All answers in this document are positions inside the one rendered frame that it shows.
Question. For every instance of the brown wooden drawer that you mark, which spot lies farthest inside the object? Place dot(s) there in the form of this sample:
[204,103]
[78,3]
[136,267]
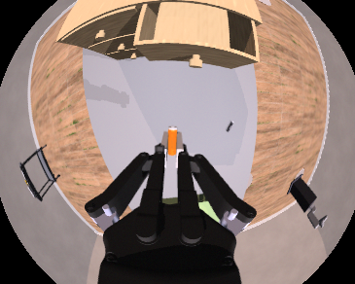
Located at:
[160,24]
[133,53]
[116,44]
[115,24]

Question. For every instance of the orange cylinder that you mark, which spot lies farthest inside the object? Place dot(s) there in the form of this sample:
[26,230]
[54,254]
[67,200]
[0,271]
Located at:
[172,136]

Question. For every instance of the small wooden chest of drawers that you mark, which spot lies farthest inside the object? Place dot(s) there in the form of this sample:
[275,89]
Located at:
[87,10]

